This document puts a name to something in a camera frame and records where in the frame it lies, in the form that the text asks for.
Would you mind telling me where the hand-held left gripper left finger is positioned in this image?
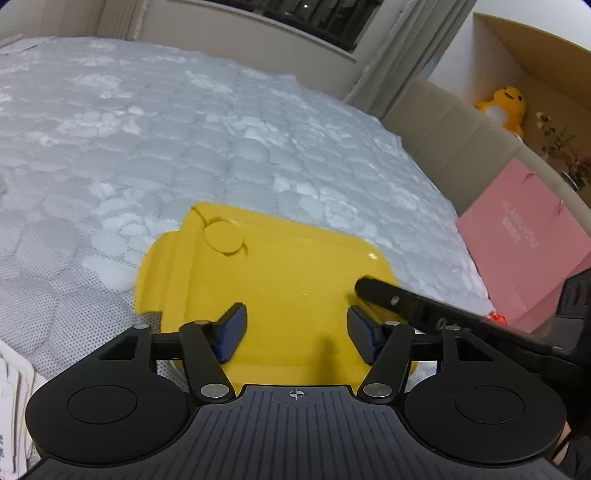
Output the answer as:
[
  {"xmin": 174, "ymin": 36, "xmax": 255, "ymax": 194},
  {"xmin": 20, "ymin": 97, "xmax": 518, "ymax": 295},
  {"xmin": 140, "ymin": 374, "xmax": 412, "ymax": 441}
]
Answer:
[{"xmin": 97, "ymin": 302, "xmax": 249, "ymax": 406}]

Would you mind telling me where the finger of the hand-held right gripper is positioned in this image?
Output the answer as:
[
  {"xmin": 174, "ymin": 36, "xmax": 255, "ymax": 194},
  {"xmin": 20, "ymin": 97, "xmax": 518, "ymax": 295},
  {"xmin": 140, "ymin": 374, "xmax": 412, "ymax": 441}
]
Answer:
[{"xmin": 355, "ymin": 276, "xmax": 556, "ymax": 354}]

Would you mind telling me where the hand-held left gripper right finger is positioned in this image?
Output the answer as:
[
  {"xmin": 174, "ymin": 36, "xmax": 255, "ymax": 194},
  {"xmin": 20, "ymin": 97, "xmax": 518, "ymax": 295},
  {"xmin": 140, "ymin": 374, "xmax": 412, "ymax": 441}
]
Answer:
[{"xmin": 347, "ymin": 305, "xmax": 499, "ymax": 408}]

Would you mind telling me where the yellow container lid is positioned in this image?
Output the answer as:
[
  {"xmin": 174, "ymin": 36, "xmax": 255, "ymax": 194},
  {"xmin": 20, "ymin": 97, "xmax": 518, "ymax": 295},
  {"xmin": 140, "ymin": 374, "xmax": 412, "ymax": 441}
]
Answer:
[{"xmin": 134, "ymin": 202, "xmax": 419, "ymax": 398}]

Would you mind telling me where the pink paper bag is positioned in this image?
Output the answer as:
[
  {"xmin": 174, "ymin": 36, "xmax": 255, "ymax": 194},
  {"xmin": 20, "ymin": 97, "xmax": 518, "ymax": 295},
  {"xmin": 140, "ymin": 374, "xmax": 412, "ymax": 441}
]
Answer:
[{"xmin": 455, "ymin": 159, "xmax": 591, "ymax": 334}]

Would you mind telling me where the dried flower bunch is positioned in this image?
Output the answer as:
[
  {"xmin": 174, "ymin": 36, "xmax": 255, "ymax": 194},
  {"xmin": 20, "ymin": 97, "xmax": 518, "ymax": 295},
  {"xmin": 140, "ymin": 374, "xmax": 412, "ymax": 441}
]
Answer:
[{"xmin": 536, "ymin": 111, "xmax": 591, "ymax": 191}]

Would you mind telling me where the beige padded headboard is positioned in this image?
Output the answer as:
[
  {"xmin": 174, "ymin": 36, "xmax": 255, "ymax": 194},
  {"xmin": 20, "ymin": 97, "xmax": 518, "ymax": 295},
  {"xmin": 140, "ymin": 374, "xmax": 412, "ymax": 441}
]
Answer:
[{"xmin": 383, "ymin": 80, "xmax": 591, "ymax": 278}]

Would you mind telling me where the grey quilted bed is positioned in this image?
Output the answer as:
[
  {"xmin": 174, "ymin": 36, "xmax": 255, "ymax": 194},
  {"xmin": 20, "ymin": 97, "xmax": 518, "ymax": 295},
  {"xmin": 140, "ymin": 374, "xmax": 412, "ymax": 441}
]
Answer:
[{"xmin": 0, "ymin": 36, "xmax": 493, "ymax": 394}]

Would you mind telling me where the yellow duck plush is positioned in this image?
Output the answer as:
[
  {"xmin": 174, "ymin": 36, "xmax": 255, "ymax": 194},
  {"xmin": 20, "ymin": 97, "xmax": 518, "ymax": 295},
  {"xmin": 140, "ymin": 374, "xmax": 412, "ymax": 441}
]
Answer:
[{"xmin": 475, "ymin": 84, "xmax": 527, "ymax": 138}]

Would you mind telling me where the white paper stack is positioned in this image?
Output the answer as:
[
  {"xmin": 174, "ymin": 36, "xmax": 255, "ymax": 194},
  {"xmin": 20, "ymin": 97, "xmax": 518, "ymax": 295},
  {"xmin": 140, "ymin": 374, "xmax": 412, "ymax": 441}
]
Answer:
[{"xmin": 0, "ymin": 344, "xmax": 49, "ymax": 476}]

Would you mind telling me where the white curtain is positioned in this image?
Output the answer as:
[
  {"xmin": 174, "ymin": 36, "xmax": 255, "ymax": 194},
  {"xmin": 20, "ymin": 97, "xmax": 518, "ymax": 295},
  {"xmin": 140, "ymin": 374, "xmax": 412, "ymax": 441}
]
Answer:
[
  {"xmin": 95, "ymin": 0, "xmax": 158, "ymax": 43},
  {"xmin": 344, "ymin": 0, "xmax": 477, "ymax": 121}
]

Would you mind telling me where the dark window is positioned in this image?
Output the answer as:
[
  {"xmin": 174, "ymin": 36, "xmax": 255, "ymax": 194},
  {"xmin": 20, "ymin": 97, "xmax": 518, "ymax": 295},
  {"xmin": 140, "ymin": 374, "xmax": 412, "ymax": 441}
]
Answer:
[{"xmin": 259, "ymin": 0, "xmax": 384, "ymax": 52}]

